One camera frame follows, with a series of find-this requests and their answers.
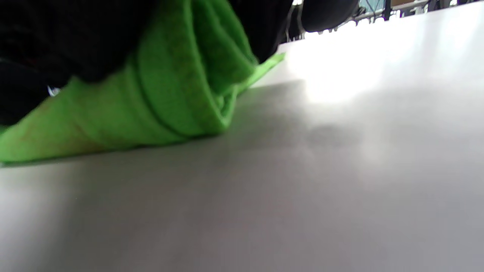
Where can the person's right hand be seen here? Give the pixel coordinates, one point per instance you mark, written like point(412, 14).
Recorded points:
point(75, 34)

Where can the person's left hand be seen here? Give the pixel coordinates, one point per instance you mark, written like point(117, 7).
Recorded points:
point(19, 94)

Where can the green towel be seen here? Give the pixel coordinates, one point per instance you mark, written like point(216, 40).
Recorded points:
point(170, 87)

